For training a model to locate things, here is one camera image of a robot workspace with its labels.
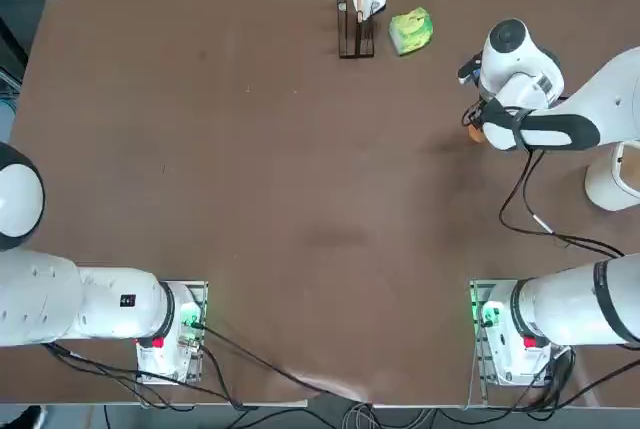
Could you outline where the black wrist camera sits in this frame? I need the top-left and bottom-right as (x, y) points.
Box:
(457, 54), (484, 86)

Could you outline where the black table cable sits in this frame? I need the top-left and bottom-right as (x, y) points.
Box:
(199, 323), (374, 405)

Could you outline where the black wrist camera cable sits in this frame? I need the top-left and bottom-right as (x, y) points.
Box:
(499, 148), (626, 258)

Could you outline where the black wire cup rack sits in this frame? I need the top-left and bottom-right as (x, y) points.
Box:
(337, 0), (377, 60)

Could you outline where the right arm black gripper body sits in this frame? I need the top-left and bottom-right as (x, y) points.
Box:
(462, 98), (489, 130)

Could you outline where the cream lidded trash bin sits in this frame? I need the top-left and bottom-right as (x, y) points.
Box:
(583, 140), (640, 211)

